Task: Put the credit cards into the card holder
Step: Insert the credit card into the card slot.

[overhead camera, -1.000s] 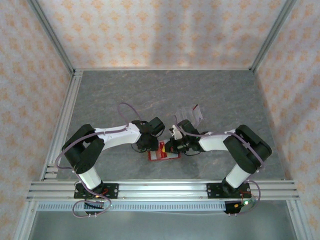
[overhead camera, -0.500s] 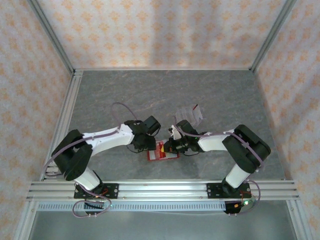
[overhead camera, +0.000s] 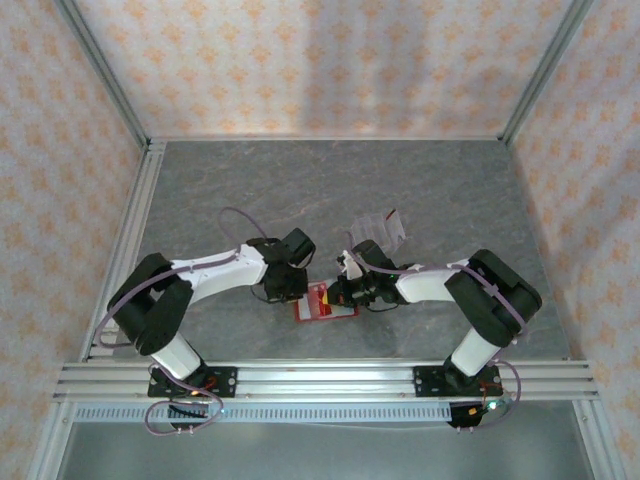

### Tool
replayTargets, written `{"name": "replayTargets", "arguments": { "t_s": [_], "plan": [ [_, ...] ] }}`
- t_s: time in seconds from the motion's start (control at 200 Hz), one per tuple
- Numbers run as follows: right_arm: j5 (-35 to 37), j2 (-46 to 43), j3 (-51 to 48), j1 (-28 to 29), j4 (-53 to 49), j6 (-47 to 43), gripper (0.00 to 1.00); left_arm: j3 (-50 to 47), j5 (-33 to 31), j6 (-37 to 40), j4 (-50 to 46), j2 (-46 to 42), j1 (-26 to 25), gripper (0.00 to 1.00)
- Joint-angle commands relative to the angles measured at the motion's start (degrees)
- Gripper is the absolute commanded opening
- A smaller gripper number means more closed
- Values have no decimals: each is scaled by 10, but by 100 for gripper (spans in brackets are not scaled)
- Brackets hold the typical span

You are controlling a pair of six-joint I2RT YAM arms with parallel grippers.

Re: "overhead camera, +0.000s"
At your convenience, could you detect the grey metal sheet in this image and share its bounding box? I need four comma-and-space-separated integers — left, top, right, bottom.
57, 419, 596, 480

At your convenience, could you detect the red printed card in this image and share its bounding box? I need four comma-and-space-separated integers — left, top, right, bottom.
305, 282, 332, 317

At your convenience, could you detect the grey slotted cable duct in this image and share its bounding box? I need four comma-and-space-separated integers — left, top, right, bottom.
72, 403, 454, 424

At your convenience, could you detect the aluminium frame leg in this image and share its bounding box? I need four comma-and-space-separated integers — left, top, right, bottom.
572, 402, 626, 480
24, 402, 76, 480

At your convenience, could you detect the red card holder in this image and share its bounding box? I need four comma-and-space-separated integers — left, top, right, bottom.
294, 281, 360, 324

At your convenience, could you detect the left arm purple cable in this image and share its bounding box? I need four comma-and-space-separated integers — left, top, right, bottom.
95, 207, 271, 437

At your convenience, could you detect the wide aluminium frame rail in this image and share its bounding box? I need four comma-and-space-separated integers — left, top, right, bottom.
52, 362, 599, 401

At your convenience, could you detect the black controller board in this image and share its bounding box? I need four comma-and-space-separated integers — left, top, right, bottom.
448, 394, 514, 432
167, 399, 224, 434

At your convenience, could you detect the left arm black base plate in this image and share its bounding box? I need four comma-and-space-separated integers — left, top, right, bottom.
147, 366, 239, 400

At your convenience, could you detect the aluminium upright post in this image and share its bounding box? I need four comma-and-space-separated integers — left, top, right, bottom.
499, 0, 596, 145
53, 0, 151, 149

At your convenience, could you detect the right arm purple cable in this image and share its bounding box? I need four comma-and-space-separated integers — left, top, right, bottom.
344, 244, 531, 434

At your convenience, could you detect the clear acrylic card stand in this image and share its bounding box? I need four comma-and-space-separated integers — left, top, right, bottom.
349, 208, 407, 251

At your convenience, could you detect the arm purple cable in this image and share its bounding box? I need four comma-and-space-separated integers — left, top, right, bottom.
95, 207, 271, 437
344, 244, 531, 434

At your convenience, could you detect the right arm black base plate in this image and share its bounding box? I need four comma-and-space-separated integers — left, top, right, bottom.
413, 364, 503, 399

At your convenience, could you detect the aluminium side rail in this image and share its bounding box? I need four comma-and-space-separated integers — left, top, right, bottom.
79, 139, 169, 361

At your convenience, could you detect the white card with red corner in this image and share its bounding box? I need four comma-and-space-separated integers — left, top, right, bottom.
383, 208, 407, 247

